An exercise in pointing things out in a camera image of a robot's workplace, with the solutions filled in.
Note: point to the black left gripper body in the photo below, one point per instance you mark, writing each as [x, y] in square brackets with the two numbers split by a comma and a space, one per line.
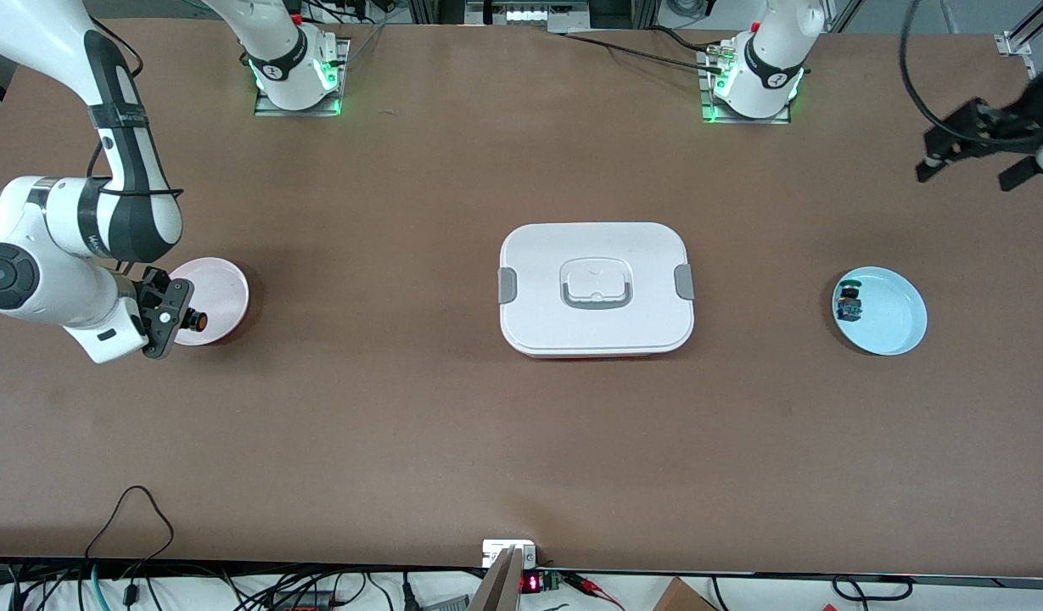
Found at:
[1003, 125]

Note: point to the orange push-button switch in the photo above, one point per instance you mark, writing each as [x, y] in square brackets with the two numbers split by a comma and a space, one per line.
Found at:
[196, 321]

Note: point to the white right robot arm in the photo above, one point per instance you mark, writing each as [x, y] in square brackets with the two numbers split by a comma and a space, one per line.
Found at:
[63, 221]

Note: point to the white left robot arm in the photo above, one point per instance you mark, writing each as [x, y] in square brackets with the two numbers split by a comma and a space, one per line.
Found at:
[767, 76]

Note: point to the white lidded box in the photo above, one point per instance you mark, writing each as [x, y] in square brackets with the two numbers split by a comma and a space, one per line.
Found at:
[597, 255]

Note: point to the small white outlet box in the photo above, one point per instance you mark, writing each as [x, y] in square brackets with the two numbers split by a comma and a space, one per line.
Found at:
[496, 550]

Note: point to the brown cardboard box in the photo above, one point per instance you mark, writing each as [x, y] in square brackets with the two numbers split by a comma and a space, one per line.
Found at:
[682, 598]

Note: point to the pink plate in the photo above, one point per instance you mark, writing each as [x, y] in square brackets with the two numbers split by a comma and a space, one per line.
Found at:
[220, 293]

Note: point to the light blue plate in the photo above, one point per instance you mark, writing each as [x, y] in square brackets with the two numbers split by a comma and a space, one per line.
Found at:
[894, 314]

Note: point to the black power plug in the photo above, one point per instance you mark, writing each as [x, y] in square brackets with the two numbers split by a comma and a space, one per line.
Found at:
[409, 594]

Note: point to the wooden beam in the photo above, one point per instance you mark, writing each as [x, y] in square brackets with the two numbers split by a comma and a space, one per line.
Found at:
[497, 590]

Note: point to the red digit display module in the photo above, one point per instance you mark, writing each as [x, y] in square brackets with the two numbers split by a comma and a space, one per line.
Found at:
[531, 584]

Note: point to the white power supply unit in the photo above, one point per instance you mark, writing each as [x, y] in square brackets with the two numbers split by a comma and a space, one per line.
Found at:
[529, 15]

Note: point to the red clip lead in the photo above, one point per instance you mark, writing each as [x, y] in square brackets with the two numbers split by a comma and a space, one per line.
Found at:
[593, 587]

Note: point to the aluminium frame profile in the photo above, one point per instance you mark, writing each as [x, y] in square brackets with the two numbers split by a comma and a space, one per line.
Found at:
[1017, 42]

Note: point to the green push-button switch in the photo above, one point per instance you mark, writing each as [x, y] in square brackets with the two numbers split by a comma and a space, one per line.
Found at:
[849, 307]

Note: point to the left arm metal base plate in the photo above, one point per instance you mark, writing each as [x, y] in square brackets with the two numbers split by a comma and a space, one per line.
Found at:
[746, 120]

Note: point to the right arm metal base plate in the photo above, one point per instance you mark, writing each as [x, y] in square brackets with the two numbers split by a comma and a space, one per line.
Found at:
[296, 113]

